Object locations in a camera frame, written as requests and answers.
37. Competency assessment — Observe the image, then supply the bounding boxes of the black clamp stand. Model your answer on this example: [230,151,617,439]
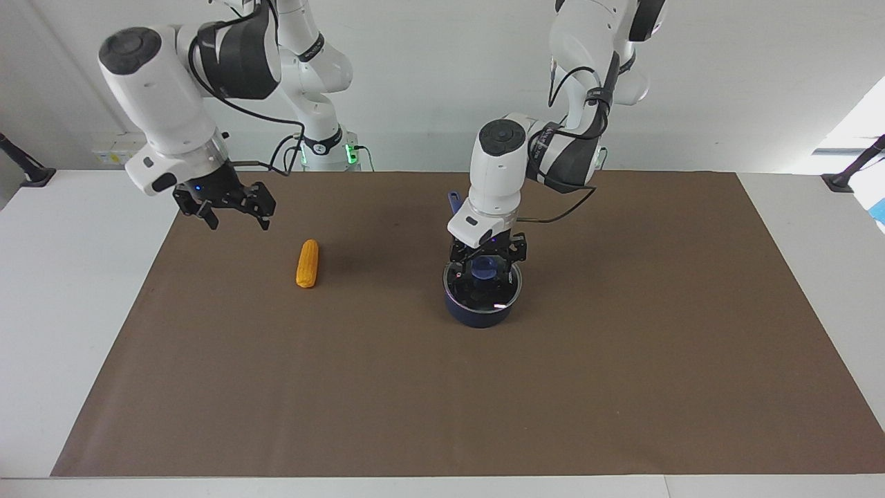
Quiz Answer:
[821,135,885,193]
[0,133,57,187]

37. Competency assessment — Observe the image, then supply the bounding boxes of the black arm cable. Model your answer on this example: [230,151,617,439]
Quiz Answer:
[188,0,306,177]
[515,52,623,225]

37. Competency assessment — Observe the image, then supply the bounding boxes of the yellow corn cob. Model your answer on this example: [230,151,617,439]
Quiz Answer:
[295,239,321,289]

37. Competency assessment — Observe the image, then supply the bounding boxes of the blue pot with handle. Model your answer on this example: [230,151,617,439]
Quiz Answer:
[442,192,524,329]

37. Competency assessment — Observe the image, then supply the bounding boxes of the brown table mat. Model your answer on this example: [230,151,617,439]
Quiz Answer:
[50,171,885,478]

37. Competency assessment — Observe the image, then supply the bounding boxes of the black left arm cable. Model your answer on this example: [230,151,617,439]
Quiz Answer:
[515,52,623,225]

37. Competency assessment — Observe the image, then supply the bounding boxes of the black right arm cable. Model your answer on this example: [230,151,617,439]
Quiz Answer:
[188,0,306,177]

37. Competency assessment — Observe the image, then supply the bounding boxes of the glass lid blue knob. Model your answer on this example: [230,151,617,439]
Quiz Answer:
[442,255,523,313]

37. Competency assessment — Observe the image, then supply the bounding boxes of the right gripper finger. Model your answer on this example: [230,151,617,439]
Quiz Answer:
[172,187,221,231]
[238,181,277,231]

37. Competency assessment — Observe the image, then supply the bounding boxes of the black right base cables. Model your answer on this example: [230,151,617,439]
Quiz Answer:
[268,135,375,172]

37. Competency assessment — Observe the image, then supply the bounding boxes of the white wall socket strip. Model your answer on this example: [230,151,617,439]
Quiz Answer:
[91,133,149,167]

